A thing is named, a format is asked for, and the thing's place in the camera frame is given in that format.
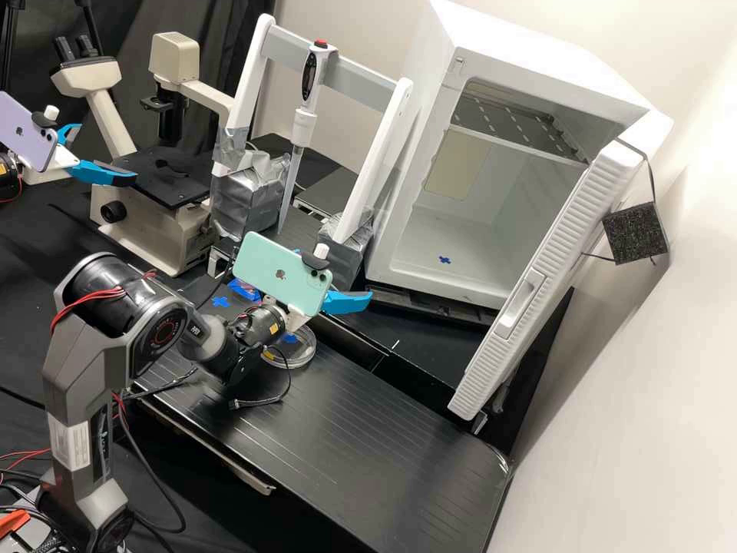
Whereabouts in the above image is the right wrist camera phone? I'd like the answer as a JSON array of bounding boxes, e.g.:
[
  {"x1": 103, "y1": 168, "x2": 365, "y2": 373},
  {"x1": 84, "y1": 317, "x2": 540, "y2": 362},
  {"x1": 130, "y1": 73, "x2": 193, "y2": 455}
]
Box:
[{"x1": 231, "y1": 230, "x2": 335, "y2": 319}]

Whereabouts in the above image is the black cable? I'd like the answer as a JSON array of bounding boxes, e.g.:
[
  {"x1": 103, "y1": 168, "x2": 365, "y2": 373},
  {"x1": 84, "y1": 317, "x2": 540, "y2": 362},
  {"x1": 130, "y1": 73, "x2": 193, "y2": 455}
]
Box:
[
  {"x1": 228, "y1": 349, "x2": 296, "y2": 411},
  {"x1": 117, "y1": 397, "x2": 188, "y2": 535}
]

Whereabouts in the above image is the incubator door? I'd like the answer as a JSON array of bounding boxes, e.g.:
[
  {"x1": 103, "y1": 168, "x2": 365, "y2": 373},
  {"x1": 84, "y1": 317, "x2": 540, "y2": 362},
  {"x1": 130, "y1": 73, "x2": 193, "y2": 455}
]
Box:
[{"x1": 447, "y1": 119, "x2": 673, "y2": 421}]

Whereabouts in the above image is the petri dish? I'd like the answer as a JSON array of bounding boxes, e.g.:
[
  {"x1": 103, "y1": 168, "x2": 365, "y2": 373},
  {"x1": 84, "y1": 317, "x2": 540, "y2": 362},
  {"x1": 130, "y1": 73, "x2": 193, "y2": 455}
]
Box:
[{"x1": 261, "y1": 326, "x2": 317, "y2": 370}]

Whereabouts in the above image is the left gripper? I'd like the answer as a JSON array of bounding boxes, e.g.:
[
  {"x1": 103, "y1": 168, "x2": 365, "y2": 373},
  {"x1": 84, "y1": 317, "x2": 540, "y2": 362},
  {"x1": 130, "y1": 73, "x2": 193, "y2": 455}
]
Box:
[{"x1": 21, "y1": 121, "x2": 139, "y2": 187}]

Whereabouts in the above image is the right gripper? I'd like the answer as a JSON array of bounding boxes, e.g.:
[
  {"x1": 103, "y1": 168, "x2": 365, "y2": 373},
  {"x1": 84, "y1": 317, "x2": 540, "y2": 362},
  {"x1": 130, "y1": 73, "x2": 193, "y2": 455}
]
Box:
[{"x1": 286, "y1": 248, "x2": 375, "y2": 335}]

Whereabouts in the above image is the white pipette stand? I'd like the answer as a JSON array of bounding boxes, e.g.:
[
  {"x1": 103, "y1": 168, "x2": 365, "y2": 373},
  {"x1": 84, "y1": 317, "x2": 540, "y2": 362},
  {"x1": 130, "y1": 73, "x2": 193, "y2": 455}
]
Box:
[{"x1": 209, "y1": 13, "x2": 415, "y2": 290}]

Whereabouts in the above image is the white incubator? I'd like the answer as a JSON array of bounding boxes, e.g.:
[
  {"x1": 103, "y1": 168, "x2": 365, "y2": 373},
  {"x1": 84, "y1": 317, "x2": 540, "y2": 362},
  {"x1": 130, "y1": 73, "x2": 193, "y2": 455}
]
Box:
[{"x1": 365, "y1": 0, "x2": 676, "y2": 313}]

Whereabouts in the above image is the pipette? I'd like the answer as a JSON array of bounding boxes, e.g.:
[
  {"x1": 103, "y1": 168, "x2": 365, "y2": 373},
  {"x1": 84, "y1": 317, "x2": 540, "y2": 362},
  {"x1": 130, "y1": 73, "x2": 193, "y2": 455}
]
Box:
[{"x1": 276, "y1": 38, "x2": 339, "y2": 235}]

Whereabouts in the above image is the red wire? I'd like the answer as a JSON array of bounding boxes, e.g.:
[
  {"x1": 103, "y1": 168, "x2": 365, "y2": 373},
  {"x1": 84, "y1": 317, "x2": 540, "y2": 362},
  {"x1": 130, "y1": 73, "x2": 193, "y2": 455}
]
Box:
[{"x1": 0, "y1": 446, "x2": 54, "y2": 469}]

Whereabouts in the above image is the left wrist camera phone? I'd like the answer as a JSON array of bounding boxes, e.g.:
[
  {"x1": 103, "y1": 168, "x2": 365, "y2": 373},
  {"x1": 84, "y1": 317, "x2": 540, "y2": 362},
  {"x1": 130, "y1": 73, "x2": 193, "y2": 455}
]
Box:
[{"x1": 0, "y1": 90, "x2": 63, "y2": 174}]

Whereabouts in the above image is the cream microscope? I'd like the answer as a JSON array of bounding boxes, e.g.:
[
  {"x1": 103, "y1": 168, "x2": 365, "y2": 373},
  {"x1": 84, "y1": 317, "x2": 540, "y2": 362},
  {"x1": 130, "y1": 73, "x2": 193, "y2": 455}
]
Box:
[{"x1": 50, "y1": 31, "x2": 238, "y2": 279}]

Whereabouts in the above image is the blue bottle holder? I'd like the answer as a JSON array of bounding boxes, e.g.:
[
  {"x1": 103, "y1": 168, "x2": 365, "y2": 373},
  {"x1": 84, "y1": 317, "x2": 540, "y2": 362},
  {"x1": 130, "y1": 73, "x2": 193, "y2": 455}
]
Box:
[{"x1": 228, "y1": 278, "x2": 261, "y2": 303}]

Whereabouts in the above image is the wrist camera phone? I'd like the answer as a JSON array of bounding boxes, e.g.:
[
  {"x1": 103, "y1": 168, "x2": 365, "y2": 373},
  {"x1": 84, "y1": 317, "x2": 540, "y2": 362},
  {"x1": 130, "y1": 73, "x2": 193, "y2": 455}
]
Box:
[
  {"x1": 231, "y1": 230, "x2": 335, "y2": 319},
  {"x1": 0, "y1": 90, "x2": 63, "y2": 174}
]

